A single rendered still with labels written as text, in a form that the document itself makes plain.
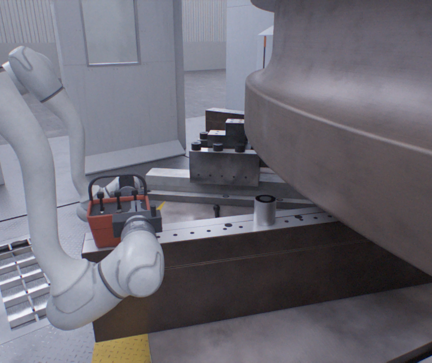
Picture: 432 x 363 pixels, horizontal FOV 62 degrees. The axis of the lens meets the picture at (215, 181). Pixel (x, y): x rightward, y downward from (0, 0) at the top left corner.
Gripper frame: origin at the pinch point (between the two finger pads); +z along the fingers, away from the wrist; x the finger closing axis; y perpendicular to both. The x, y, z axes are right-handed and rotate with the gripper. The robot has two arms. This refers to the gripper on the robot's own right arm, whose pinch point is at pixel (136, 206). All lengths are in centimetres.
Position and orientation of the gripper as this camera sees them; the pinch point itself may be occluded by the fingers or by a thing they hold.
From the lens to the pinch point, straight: 112.1
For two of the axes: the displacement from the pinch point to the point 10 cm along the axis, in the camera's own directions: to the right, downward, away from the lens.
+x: -9.7, 0.9, -2.2
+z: -2.4, -3.6, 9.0
